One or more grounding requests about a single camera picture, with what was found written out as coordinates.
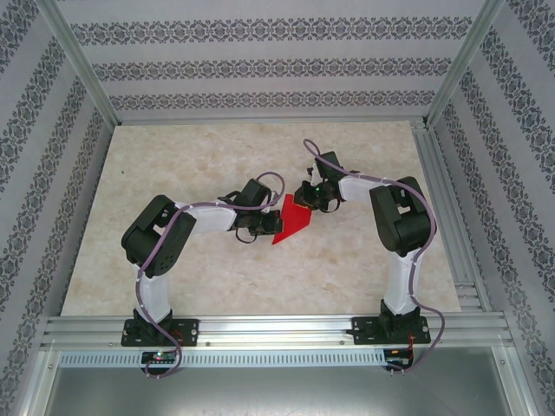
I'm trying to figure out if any grey metal sheet panel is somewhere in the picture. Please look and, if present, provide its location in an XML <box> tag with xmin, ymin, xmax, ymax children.
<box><xmin>16</xmin><ymin>346</ymin><xmax>537</xmax><ymax>416</ymax></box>

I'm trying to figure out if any long aluminium mounting rail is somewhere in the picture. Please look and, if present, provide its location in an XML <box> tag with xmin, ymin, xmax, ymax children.
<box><xmin>41</xmin><ymin>312</ymin><xmax>515</xmax><ymax>350</ymax></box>

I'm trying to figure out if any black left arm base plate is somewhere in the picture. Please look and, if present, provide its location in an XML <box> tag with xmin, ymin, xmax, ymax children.
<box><xmin>123</xmin><ymin>318</ymin><xmax>200</xmax><ymax>348</ymax></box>

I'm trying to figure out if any slotted grey cable duct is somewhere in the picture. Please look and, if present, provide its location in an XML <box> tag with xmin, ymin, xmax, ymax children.
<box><xmin>58</xmin><ymin>348</ymin><xmax>389</xmax><ymax>368</ymax></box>

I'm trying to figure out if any aluminium side rail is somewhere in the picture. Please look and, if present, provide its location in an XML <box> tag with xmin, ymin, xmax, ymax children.
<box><xmin>410</xmin><ymin>120</ymin><xmax>493</xmax><ymax>314</ymax></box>

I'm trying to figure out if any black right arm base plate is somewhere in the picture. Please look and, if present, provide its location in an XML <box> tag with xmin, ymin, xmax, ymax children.
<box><xmin>351</xmin><ymin>315</ymin><xmax>431</xmax><ymax>347</ymax></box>

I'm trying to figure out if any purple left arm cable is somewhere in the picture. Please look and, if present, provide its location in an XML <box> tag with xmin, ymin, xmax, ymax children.
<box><xmin>136</xmin><ymin>172</ymin><xmax>287</xmax><ymax>380</ymax></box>

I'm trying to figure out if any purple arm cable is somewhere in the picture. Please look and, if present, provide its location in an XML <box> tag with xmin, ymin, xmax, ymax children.
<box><xmin>303</xmin><ymin>138</ymin><xmax>447</xmax><ymax>376</ymax></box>
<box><xmin>136</xmin><ymin>172</ymin><xmax>287</xmax><ymax>380</ymax></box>

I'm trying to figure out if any aluminium frame post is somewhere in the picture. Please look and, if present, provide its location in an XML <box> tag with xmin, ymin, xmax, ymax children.
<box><xmin>424</xmin><ymin>0</ymin><xmax>508</xmax><ymax>129</ymax></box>
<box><xmin>36</xmin><ymin>0</ymin><xmax>121</xmax><ymax>127</ymax></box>

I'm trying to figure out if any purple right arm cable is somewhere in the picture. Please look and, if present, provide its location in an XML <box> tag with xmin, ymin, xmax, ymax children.
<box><xmin>303</xmin><ymin>138</ymin><xmax>447</xmax><ymax>376</ymax></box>

